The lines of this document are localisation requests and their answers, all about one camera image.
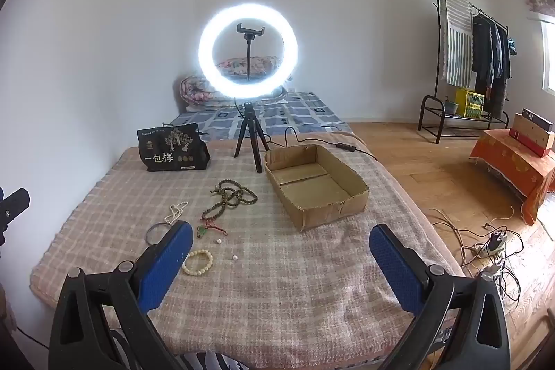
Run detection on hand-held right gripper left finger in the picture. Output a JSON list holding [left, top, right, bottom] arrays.
[[49, 220, 194, 370]]

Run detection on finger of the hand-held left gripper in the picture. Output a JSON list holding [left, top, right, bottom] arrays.
[[0, 187, 31, 243]]

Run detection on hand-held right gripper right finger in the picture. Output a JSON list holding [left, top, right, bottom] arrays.
[[368, 224, 512, 370]]

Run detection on cream bead bracelet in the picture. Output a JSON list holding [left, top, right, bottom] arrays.
[[182, 249, 214, 276]]

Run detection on thin metal bangle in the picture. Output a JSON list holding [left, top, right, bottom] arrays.
[[145, 223, 172, 245]]

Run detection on green pendant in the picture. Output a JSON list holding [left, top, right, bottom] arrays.
[[195, 223, 228, 241]]

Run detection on white pearl strand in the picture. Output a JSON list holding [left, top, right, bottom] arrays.
[[165, 201, 189, 224]]

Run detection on brown wooden bead necklace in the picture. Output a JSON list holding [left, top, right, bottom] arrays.
[[200, 179, 258, 222]]

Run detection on white power strip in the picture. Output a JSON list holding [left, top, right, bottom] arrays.
[[475, 231, 510, 262]]

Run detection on black white striped clothing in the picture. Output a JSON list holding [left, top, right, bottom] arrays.
[[178, 350, 244, 370]]

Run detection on black printed bag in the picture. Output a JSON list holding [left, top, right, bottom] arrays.
[[137, 123, 211, 173]]

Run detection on plaid blanket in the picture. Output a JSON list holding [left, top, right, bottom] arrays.
[[29, 131, 467, 355]]

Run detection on orange cloth covered table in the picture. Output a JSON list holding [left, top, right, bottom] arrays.
[[469, 128, 555, 226]]

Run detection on black tripod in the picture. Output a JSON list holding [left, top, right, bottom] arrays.
[[234, 101, 270, 174]]

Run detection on floral quilt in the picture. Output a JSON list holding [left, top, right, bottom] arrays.
[[180, 55, 291, 113]]

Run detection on blue patterned bed sheet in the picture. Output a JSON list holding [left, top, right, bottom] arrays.
[[167, 90, 354, 142]]

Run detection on yellow crate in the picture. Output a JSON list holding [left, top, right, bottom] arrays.
[[455, 89, 485, 118]]

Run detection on dark long box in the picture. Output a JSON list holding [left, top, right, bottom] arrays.
[[521, 108, 555, 133]]

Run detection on black clothes rack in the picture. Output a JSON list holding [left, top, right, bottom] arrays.
[[417, 0, 519, 144]]

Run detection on black phone holder pole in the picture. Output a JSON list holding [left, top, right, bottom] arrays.
[[236, 22, 265, 82]]

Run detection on dark hanging clothes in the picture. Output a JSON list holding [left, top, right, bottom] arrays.
[[472, 15, 519, 113]]

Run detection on striped hanging cloth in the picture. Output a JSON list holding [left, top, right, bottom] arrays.
[[440, 0, 474, 87]]

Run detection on window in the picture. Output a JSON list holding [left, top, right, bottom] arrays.
[[540, 21, 555, 95]]

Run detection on floral curtain valance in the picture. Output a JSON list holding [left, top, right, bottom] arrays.
[[520, 0, 555, 24]]

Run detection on black ring light cable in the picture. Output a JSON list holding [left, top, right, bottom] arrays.
[[284, 126, 378, 163]]

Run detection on white ring light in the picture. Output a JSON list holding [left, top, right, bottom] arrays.
[[198, 1, 299, 98]]

